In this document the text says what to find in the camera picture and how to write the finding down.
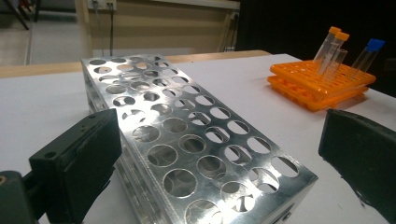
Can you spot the blue-capped clear test tube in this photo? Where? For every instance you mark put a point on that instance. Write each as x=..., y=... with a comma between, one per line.
x=375, y=45

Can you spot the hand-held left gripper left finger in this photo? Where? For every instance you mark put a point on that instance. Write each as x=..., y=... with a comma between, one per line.
x=77, y=161

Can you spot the orange plastic test tube rack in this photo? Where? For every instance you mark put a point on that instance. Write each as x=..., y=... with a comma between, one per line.
x=299, y=74

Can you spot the black curtain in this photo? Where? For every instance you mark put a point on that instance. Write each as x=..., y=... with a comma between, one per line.
x=295, y=21

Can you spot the white table cover sheet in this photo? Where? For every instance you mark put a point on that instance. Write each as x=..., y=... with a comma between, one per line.
x=46, y=102

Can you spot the dark stand legs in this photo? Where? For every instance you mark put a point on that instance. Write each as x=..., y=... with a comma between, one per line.
x=37, y=9

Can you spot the beige furniture frame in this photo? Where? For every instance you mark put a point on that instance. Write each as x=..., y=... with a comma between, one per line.
x=162, y=28

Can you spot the metal test tube rack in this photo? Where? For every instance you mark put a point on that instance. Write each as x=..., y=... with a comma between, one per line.
x=174, y=141

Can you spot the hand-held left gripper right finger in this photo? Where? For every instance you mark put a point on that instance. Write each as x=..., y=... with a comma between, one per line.
x=364, y=155

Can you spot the wall power socket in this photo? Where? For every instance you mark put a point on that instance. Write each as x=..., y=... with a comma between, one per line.
x=102, y=3

